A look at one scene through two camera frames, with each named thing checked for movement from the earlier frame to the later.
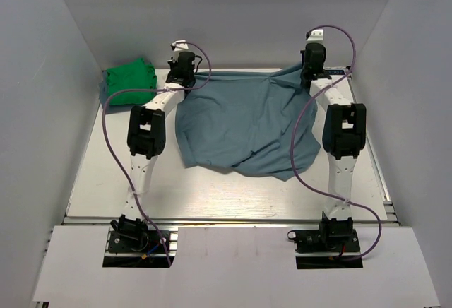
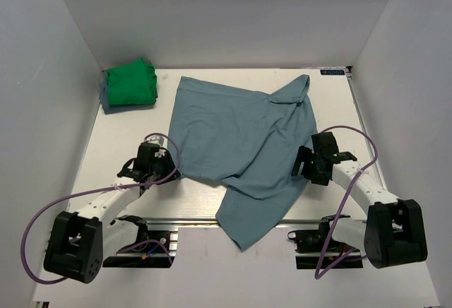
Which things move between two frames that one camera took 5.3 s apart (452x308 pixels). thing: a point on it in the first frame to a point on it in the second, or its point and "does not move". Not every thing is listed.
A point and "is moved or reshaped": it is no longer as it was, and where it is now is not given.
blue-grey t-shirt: x=262 y=123 is moved or reshaped
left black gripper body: x=172 y=65 to x=164 y=167
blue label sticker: x=336 y=71 does not move
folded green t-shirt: x=138 y=75 does not move
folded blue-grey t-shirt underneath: x=104 y=95 does not move
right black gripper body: x=305 y=70 to x=311 y=171
